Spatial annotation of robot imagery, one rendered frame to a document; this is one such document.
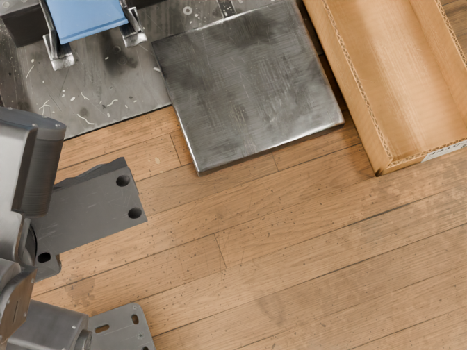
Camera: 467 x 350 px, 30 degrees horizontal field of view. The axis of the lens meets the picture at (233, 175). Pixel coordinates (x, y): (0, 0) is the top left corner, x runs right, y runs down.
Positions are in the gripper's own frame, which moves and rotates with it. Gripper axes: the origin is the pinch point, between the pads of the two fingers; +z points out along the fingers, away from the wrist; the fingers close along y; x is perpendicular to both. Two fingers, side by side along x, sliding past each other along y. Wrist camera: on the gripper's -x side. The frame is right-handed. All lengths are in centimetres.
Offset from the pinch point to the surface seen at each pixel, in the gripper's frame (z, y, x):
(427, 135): 15.2, -12.8, -42.6
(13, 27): 23.6, 12.0, -4.3
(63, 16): 19.1, 11.6, -9.7
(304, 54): 20.3, -0.6, -33.1
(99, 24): 18.1, 9.8, -12.8
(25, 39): 26.6, 10.3, -4.9
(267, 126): 17.2, -6.1, -26.2
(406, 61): 19.6, -5.1, -44.0
